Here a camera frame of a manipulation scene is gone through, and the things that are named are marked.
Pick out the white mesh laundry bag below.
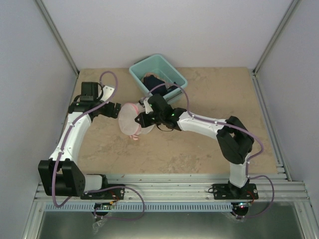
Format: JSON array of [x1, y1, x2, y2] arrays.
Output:
[[118, 103, 154, 140]]

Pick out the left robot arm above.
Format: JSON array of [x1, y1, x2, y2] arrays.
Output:
[[38, 82, 121, 199]]

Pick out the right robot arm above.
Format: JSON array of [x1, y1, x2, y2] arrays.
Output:
[[135, 94, 254, 199]]

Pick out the dark clothes in bin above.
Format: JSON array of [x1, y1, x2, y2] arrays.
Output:
[[143, 75, 177, 96]]

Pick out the teal plastic bin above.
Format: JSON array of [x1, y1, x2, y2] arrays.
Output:
[[129, 54, 188, 96]]

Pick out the beige garment in bin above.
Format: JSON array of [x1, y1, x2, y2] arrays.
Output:
[[143, 72, 171, 88]]

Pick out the right circuit board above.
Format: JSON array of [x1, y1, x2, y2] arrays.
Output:
[[236, 202, 251, 209]]

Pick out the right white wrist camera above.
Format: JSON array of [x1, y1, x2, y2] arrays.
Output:
[[139, 97, 153, 114]]

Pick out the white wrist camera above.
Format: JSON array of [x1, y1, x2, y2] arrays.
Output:
[[101, 86, 115, 102], [139, 97, 153, 114]]

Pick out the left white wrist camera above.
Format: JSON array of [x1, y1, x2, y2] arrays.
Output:
[[101, 86, 115, 102]]

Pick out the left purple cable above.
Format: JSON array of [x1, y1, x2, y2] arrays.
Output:
[[53, 71, 146, 221]]

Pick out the purple cable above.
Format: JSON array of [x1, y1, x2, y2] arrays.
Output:
[[145, 83, 275, 220], [53, 71, 146, 221]]

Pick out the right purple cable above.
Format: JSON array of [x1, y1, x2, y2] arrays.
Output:
[[145, 83, 275, 220]]

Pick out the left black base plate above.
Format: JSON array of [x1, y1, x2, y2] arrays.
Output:
[[80, 184, 125, 200]]

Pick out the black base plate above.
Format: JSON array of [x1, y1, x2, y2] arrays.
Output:
[[211, 183, 259, 200], [80, 184, 125, 200]]

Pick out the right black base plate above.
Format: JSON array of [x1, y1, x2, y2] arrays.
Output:
[[211, 183, 259, 200]]

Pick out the aluminium rail frame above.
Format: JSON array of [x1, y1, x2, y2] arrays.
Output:
[[22, 172, 319, 239]]

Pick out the left frame post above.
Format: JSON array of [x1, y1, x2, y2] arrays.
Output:
[[34, 0, 80, 78]]

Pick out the frame post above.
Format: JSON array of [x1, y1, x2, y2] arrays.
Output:
[[252, 0, 302, 76], [34, 0, 80, 78]]

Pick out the right frame post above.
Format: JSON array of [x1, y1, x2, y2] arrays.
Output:
[[252, 0, 302, 76]]

